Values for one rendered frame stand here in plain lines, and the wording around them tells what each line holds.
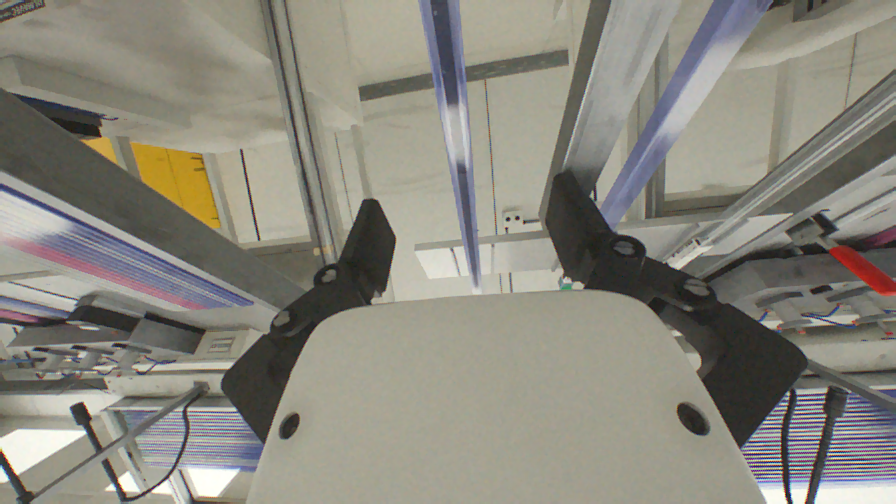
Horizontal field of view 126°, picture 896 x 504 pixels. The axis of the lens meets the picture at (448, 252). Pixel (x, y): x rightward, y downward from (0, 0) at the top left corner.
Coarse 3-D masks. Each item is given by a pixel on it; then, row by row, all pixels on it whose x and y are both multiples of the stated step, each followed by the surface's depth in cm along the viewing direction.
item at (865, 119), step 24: (888, 96) 11; (840, 120) 13; (864, 120) 12; (888, 120) 12; (816, 144) 14; (840, 144) 13; (792, 168) 15; (816, 168) 14; (768, 192) 17; (720, 216) 20; (744, 216) 19; (696, 240) 23; (720, 240) 22
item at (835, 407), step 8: (832, 392) 34; (840, 392) 34; (848, 392) 34; (824, 400) 35; (832, 400) 34; (840, 400) 34; (824, 408) 35; (832, 408) 34; (840, 408) 34; (832, 416) 35; (840, 416) 34
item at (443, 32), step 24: (432, 0) 8; (456, 0) 8; (432, 24) 9; (456, 24) 9; (432, 48) 9; (456, 48) 9; (432, 72) 10; (456, 72) 10; (456, 96) 11; (456, 120) 12; (456, 144) 13; (456, 168) 14; (456, 192) 16; (480, 288) 30
